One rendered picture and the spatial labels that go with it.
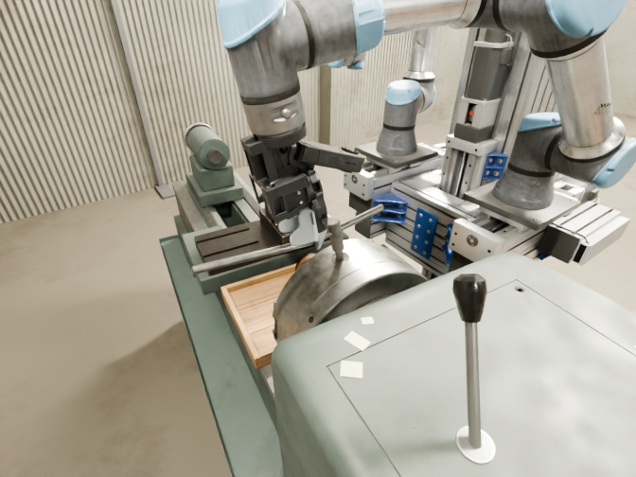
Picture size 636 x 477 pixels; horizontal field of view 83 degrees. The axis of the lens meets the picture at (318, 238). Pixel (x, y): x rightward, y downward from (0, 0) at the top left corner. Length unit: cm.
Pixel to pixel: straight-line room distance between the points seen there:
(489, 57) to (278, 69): 87
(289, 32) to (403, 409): 43
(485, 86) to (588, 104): 44
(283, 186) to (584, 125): 63
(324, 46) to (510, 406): 45
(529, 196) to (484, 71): 39
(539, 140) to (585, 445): 74
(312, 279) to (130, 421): 155
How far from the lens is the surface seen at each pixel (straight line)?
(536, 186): 111
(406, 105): 134
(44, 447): 217
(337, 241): 62
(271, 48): 44
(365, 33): 50
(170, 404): 205
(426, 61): 146
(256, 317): 105
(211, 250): 119
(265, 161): 49
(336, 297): 60
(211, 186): 169
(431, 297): 57
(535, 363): 53
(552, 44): 76
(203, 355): 145
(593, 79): 84
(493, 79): 125
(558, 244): 125
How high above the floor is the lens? 162
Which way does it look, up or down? 33 degrees down
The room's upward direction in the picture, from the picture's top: straight up
